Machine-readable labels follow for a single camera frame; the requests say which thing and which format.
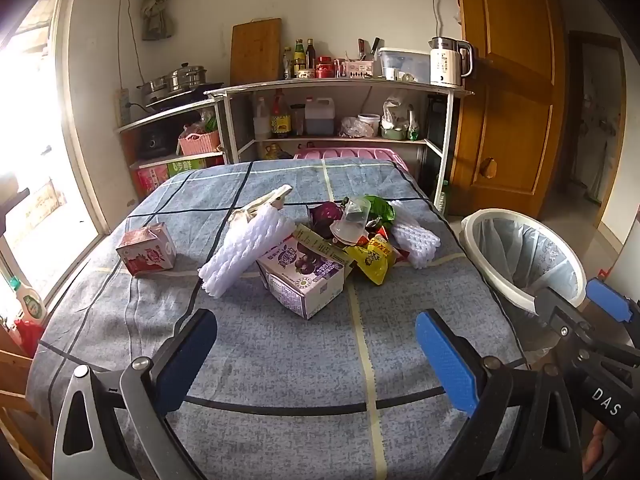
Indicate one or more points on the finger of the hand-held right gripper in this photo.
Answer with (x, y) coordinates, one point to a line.
(565, 312)
(607, 300)

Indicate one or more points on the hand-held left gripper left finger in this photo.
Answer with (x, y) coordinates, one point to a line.
(185, 360)

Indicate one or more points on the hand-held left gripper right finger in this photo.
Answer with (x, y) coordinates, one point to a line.
(445, 360)

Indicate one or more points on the white trash bin with liner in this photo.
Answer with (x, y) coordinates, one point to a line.
(530, 260)

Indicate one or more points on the red milk carton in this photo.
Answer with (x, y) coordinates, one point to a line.
(147, 252)

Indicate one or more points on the long white foam net sleeve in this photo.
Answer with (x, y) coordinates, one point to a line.
(240, 255)

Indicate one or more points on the white plastic trash bin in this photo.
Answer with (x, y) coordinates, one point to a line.
(477, 230)

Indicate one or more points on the yellow snack packet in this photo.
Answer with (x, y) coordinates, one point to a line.
(372, 262)

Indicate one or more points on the short white foam net sleeve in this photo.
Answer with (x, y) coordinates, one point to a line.
(412, 240)

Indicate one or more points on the red snack wrapper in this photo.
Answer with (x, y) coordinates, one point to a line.
(387, 234)

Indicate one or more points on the purple milk carton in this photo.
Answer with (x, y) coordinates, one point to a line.
(300, 282)

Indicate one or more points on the green snack bag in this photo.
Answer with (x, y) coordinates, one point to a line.
(382, 207)

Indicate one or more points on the clear plastic cup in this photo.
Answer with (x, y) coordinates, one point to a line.
(350, 220)

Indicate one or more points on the beige paper wrapper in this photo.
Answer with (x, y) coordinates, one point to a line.
(265, 200)

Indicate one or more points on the maroon snack bag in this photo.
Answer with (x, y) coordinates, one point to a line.
(325, 215)

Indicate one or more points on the person's right hand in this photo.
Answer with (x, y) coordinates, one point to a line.
(597, 447)

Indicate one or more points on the white detergent bottle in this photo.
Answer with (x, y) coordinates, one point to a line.
(30, 305)

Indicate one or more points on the red cardboard box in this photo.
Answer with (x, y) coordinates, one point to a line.
(152, 178)

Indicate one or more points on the green cardboard box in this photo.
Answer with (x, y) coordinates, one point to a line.
(185, 166)

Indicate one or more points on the pink plastic basket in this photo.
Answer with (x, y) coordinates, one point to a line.
(200, 144)

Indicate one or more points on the black kitchen appliance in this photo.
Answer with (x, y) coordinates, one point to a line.
(152, 142)

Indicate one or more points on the pink lidded storage box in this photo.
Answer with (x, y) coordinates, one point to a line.
(350, 153)

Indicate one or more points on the yellow cooking oil bottle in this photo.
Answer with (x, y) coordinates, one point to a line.
(277, 151)

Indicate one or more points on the green bowl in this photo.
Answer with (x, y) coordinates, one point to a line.
(394, 133)

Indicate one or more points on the wooden door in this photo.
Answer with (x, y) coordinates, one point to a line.
(510, 85)

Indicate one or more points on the green and white packet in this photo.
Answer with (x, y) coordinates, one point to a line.
(413, 127)

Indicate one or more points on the window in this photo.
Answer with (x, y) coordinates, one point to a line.
(40, 160)

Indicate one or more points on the white plastic bottle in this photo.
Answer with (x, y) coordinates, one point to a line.
(261, 125)

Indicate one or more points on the white round tub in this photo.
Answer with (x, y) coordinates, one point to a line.
(371, 124)

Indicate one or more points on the small white metal shelf rack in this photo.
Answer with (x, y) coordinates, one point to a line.
(165, 111)

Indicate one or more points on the clear filled plastic bag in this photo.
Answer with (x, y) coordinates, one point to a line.
(351, 127)

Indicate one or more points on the white crumpled plastic bag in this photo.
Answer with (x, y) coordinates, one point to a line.
(397, 110)

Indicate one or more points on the yellow label sauce bottle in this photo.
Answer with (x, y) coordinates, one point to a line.
(281, 121)

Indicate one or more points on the white power strip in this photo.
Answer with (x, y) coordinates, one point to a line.
(123, 107)

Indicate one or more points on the dark glass jar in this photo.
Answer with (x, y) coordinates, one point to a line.
(297, 120)

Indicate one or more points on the black induction cooker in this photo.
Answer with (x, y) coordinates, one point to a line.
(197, 92)

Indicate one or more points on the plastic jug of dark liquid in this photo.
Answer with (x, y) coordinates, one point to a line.
(320, 120)

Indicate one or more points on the white electric kettle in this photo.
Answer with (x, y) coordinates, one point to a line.
(445, 65)

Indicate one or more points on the stainless steel steamer pot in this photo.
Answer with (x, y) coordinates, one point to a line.
(185, 77)

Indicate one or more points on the clear plastic storage box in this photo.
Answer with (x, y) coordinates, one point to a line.
(405, 62)

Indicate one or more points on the pink utensil holder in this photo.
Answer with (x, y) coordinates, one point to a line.
(360, 70)

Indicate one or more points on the large white metal shelf rack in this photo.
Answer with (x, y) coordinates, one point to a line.
(325, 81)

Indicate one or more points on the small clear bottle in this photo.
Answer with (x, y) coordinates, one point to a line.
(287, 65)

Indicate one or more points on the red jar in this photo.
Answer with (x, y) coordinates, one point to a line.
(325, 67)

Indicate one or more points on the wooden cutting board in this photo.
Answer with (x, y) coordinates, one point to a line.
(255, 50)

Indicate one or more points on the green label glass bottle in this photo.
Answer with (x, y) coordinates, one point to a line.
(299, 57)

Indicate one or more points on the dark sauce bottle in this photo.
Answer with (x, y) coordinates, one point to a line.
(311, 55)

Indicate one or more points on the hanging grey-green cloth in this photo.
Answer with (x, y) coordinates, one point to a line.
(157, 15)

